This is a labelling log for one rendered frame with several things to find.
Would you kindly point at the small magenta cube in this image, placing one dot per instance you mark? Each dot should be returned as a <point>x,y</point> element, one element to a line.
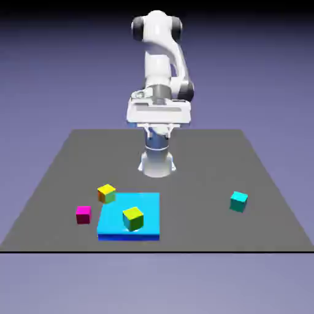
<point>83,214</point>

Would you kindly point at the large blue box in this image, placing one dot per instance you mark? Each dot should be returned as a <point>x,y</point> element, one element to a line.
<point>133,215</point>

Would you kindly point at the small cyan cube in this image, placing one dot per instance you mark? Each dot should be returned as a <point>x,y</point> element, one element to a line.
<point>238,201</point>

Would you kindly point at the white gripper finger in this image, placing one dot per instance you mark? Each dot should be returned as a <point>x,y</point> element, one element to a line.
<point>147,131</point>
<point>169,132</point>

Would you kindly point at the small yellow-green cube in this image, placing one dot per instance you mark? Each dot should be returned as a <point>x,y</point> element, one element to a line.
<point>133,218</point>

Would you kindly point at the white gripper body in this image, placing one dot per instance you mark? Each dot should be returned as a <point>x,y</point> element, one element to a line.
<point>158,111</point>

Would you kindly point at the small yellow cube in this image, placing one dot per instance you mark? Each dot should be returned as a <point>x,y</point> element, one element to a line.
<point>106,193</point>

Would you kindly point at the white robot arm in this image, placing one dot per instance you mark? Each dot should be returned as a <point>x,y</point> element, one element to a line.
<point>157,36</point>

